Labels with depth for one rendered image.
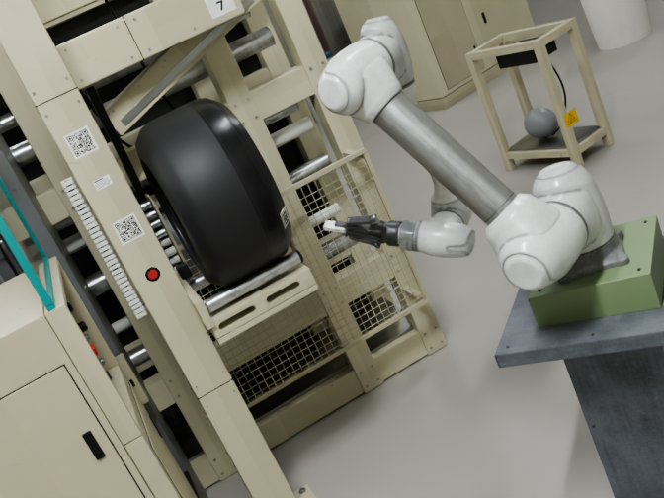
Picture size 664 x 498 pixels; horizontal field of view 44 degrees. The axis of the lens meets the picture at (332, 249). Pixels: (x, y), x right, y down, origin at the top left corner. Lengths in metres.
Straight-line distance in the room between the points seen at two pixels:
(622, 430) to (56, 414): 1.46
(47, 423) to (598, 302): 1.34
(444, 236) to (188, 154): 0.77
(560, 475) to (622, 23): 5.25
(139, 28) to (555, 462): 1.93
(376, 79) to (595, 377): 0.98
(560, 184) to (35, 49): 1.48
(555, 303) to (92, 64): 1.60
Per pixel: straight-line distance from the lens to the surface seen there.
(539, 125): 5.27
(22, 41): 2.53
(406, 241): 2.38
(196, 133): 2.48
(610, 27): 7.51
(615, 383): 2.33
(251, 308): 2.65
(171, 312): 2.66
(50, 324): 1.95
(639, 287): 2.14
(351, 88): 1.97
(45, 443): 2.04
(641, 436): 2.43
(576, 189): 2.12
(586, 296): 2.17
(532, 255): 1.94
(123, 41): 2.81
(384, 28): 2.14
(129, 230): 2.59
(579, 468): 2.80
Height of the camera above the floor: 1.73
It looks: 19 degrees down
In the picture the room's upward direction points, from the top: 25 degrees counter-clockwise
